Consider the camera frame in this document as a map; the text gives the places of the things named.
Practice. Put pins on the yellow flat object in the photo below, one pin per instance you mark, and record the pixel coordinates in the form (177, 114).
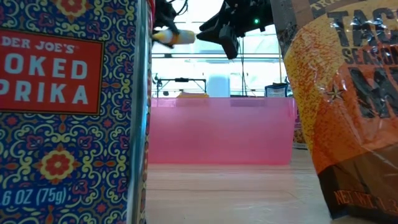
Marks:
(192, 95)

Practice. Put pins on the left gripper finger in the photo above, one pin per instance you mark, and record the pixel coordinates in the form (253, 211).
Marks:
(165, 44)
(173, 26)

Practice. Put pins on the taco seasoning mix packet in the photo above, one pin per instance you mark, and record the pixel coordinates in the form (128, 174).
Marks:
(348, 109)

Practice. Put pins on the smoked paprika tin red lid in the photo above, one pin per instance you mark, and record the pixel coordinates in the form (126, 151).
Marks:
(62, 140)

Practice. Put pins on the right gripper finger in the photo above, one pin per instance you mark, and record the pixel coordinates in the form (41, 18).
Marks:
(211, 23)
(210, 35)

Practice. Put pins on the pink translucent plastic bin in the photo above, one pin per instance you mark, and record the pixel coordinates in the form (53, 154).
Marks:
(220, 130)

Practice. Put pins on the black frame table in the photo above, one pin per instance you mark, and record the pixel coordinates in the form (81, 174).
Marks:
(182, 80)

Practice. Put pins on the blue framed white sign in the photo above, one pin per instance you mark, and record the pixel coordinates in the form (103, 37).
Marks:
(276, 91)

